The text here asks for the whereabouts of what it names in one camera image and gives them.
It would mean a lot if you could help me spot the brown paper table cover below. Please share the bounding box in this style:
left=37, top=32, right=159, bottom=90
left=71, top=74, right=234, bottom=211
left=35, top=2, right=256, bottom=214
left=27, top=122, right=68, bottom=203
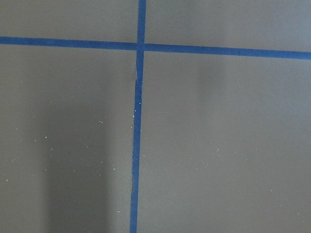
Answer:
left=0, top=0, right=311, bottom=233

